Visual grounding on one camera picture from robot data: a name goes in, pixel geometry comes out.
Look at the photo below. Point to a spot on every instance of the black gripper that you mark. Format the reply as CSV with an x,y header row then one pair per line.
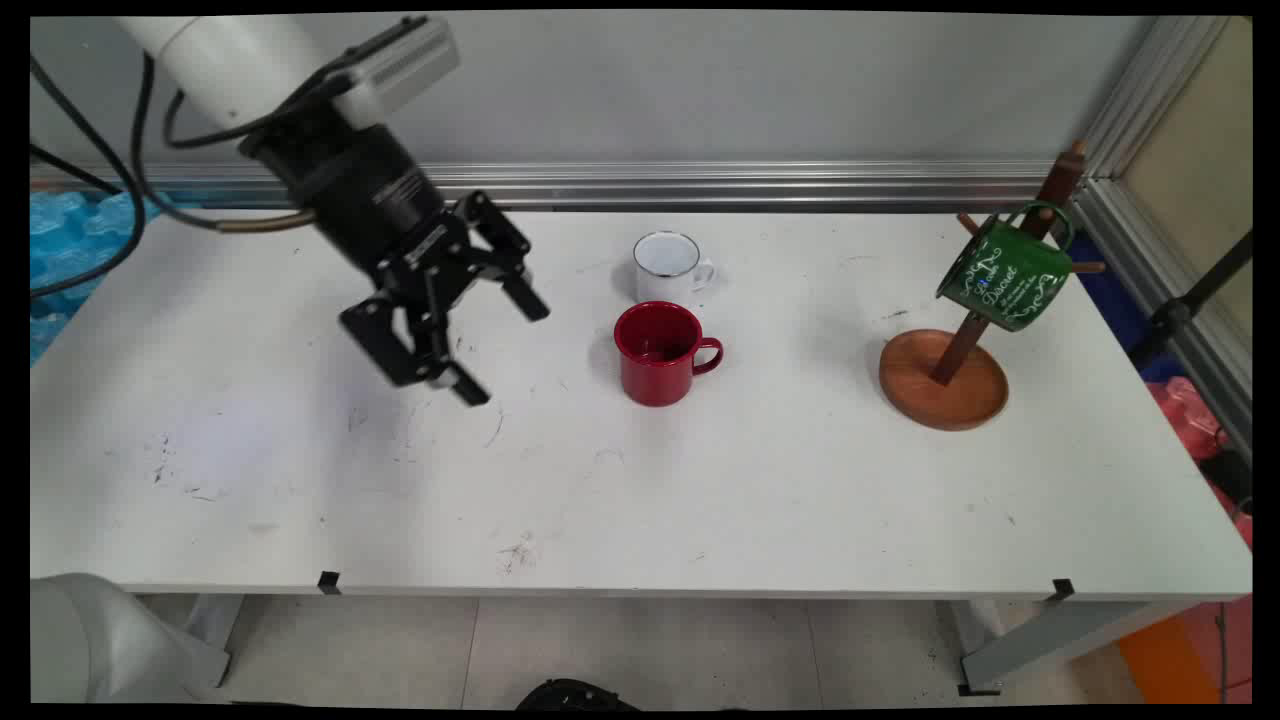
x,y
370,190

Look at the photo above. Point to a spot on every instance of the green enamel mug white print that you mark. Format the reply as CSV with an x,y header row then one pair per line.
x,y
1005,285

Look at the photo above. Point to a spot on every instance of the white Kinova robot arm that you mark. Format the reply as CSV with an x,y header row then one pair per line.
x,y
220,60

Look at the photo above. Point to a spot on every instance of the red enamel mug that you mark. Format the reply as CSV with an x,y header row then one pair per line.
x,y
655,375

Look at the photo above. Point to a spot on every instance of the black tape marker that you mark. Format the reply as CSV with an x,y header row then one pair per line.
x,y
1063,589
328,582

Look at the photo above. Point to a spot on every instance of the light blue bubble foam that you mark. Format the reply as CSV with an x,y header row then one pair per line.
x,y
70,240

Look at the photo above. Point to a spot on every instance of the grey table leg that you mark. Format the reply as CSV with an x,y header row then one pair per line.
x,y
1050,640
215,620

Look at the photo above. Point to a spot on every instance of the black rounded object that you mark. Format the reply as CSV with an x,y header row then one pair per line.
x,y
575,695

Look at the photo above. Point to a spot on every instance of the wooden mug tree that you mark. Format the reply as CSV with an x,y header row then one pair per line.
x,y
940,390

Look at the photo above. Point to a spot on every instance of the light grey rounded housing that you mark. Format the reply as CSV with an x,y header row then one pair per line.
x,y
90,640

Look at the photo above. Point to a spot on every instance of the blue foam mat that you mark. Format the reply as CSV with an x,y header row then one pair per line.
x,y
1110,290

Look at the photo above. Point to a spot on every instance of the beige partition panel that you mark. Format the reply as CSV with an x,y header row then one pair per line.
x,y
1195,140

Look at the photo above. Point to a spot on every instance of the black adapter box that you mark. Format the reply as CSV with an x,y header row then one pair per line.
x,y
1228,478

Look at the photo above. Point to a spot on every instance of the orange foam mat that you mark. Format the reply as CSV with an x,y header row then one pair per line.
x,y
1165,660

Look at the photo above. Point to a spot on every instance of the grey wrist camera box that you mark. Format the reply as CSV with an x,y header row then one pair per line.
x,y
400,65

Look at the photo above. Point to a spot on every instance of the long aluminium frame rail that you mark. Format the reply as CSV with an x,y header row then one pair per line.
x,y
800,185

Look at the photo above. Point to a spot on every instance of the short aluminium frame rail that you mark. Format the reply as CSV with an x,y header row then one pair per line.
x,y
1160,290

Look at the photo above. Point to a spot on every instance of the aluminium frame post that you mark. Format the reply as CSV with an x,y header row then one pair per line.
x,y
1140,95

